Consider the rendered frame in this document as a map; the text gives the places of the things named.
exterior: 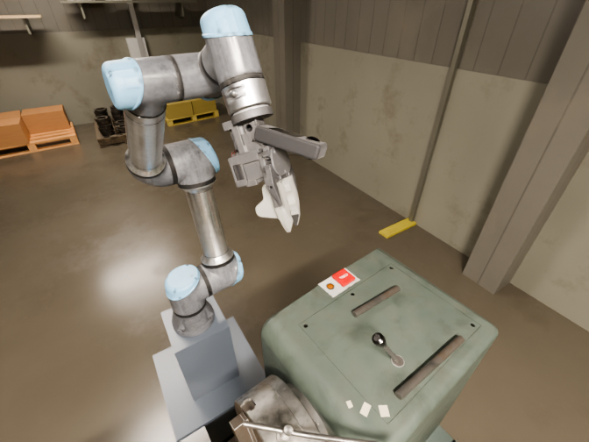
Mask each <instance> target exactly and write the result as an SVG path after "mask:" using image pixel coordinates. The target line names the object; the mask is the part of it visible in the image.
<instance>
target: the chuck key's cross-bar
mask: <svg viewBox="0 0 589 442"><path fill-rule="evenodd" d="M242 426H243V427H246V428H252V429H256V430H262V431H270V432H275V433H279V434H283V433H282V430H283V428H282V427H278V426H273V425H268V424H259V423H254V422H249V421H245V420H244V421H243V425H242ZM291 436H295V437H299V438H309V439H315V440H322V441H329V442H379V441H371V440H365V439H358V438H346V437H339V436H332V435H326V434H319V433H313V432H306V431H297V430H294V431H293V434H292V435H291Z"/></svg>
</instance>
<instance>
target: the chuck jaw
mask: <svg viewBox="0 0 589 442"><path fill-rule="evenodd" d="M254 406H255V404H254V403H253V402H252V401H251V400H250V401H246V402H245V405H243V406H242V407H241V408H242V411H243V412H244V413H243V412H242V413H240V414H239V415H238V416H236V417H235V418H233V419H232V420H231V421H230V422H229V423H230V425H231V429H232V430H233V433H234V435H235V437H233V438H232V439H231V440H229V441H228V442H258V441H257V439H256V438H255V435H254V433H253V430H252V428H246V427H243V426H242V425H243V421H244V420H245V421H249V420H248V418H247V415H246V412H247V411H248V410H250V411H252V410H254V409H255V407H254Z"/></svg>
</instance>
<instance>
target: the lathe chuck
mask: <svg viewBox="0 0 589 442"><path fill-rule="evenodd" d="M250 400H251V401H252V402H253V403H254V404H255V406H254V407H255V409H254V410H252V411H250V410H248V411H247V412H246V415H247V418H248V420H249V422H254V423H259V424H268V425H273V426H278V427H282V428H284V426H285V425H286V424H291V425H292V427H293V429H294V430H297V431H303V430H302V428H301V427H300V425H299V424H298V422H297V421H296V419H295V417H294V416H293V414H292V413H291V411H290V410H289V408H288V407H287V405H286V404H285V403H284V402H283V400H282V399H281V398H280V396H279V395H278V394H277V393H276V392H275V391H274V389H273V388H272V387H270V386H269V385H268V384H267V383H265V382H263V381H262V382H260V383H259V384H257V385H256V386H255V387H253V388H252V389H250V390H249V391H247V392H246V393H245V394H243V395H242V396H240V397H239V398H238V399H237V400H235V402H234V406H235V410H236V412H237V415H239V414H240V413H242V412H243V411H242V408H241V407H242V406H243V405H245V402H246V401H250ZM243 413H244V412H243ZM252 430H253V433H254V435H255V438H256V439H257V441H258V442H278V441H277V439H276V433H275V432H270V431H262V430H256V429H252ZM288 442H309V441H308V439H307V438H299V437H295V436H290V440H289V441H288Z"/></svg>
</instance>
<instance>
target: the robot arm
mask: <svg viewBox="0 0 589 442"><path fill-rule="evenodd" d="M200 25H201V28H202V37H203V38H204V40H205V43H206V45H205V46H204V48H203V49H202V51H201V52H199V53H178V54H169V55H161V56H151V57H140V58H131V57H125V58H123V59H122V60H115V61H105V62H104V64H103V65H102V74H103V79H104V83H105V86H106V89H107V91H108V93H109V96H110V99H111V101H112V102H113V104H114V106H115V107H116V108H117V109H119V110H121V111H123V112H124V124H125V131H126V138H127V145H128V149H127V151H126V153H125V157H124V159H125V165H126V167H127V169H128V171H129V173H130V174H131V175H132V176H133V177H134V178H135V179H137V180H138V181H140V182H143V183H144V184H147V185H150V186H154V187H167V186H171V185H175V184H178V187H179V189H181V190H183V191H185V192H186V195H187V199H188V204H189V207H190V209H191V213H192V216H193V219H194V222H195V228H196V230H197V234H198V237H199V240H200V243H201V246H202V251H203V255H202V257H201V263H202V265H200V266H197V267H195V266H193V265H182V266H179V267H177V268H175V269H174V270H173V271H171V272H170V273H169V275H168V276H167V278H166V280H165V289H166V295H167V297H168V300H169V302H170V304H171V307H172V310H173V316H172V325H173V328H174V330H175V332H176V333H177V334H179V335H181V336H182V337H195V336H198V335H200V334H202V333H204V332H206V331H207V330H208V329H209V328H210V327H211V325H212V324H213V322H214V319H215V313H214V310H213V307H212V305H211V304H210V303H209V302H208V301H207V300H206V298H208V297H210V296H213V295H214V294H216V293H218V292H220V291H222V290H224V289H227V288H228V287H230V286H233V285H235V284H236V283H237V282H240V281H241V280H242V278H243V276H244V268H243V264H242V262H241V259H240V257H239V255H238V254H237V253H236V252H235V251H233V250H232V249H231V248H229V247H228V246H227V242H226V238H225V235H224V229H223V225H222V221H221V218H220V214H219V210H218V207H217V203H216V197H215V193H214V190H213V184H214V183H215V181H216V177H215V173H217V172H218V171H219V170H220V165H219V161H218V158H217V156H216V153H215V151H214V149H213V147H212V146H211V144H210V143H209V142H208V141H207V140H206V139H204V138H194V139H186V140H182V141H178V142H174V143H170V144H166V145H163V140H164V130H165V120H166V109H167V103H174V102H179V101H185V100H190V99H196V98H201V99H202V100H205V101H213V100H216V99H218V98H220V97H223V98H224V102H225V105H226V109H227V111H228V114H229V115H230V116H231V120H230V121H227V122H224V123H222V125H223V128H224V131H225V132H227V131H230V134H231V138H232V141H233V144H234V147H235V149H236V150H234V151H232V152H231V158H229V159H228V161H229V164H230V167H231V172H232V174H233V177H234V180H235V183H236V185H237V188H239V187H241V188H243V187H246V186H247V187H251V186H254V185H258V184H259V183H260V182H265V184H264V185H263V187H262V194H263V200H262V201H261V202H260V203H259V204H258V205H257V206H256V208H255V210H256V213H257V215H258V216H259V217H268V218H278V219H279V220H280V222H281V224H282V226H283V228H284V229H285V230H286V232H291V228H292V224H293V222H294V225H298V223H299V218H300V204H299V197H298V188H297V184H296V179H295V173H294V170H293V168H292V166H291V163H290V159H289V157H288V154H287V151H289V152H291V153H296V154H299V155H301V156H303V157H304V158H305V159H307V160H317V159H320V158H322V157H323V156H324V155H325V153H326V149H327V144H326V143H324V142H322V141H320V140H319V139H318V138H316V137H305V136H302V135H300V134H297V133H294V132H289V131H286V130H283V129H281V128H278V127H274V126H271V125H266V124H265V122H264V119H265V118H269V117H271V116H272V115H273V110H272V107H271V106H269V105H270V104H271V99H270V96H269V93H268V89H267V86H266V81H265V78H264V76H263V72H262V69H261V66H260V62H259V57H258V54H257V50H256V47H255V44H254V41H253V37H252V35H253V34H252V31H251V29H250V26H249V24H248V21H247V18H246V15H245V13H244V11H243V10H242V9H241V8H239V7H237V6H235V5H220V6H217V7H214V8H212V9H210V10H208V11H206V12H205V13H204V14H203V15H202V17H201V20H200ZM233 152H234V154H233V155H232V153H233ZM235 152H236V153H237V154H235ZM290 211H291V214H290Z"/></svg>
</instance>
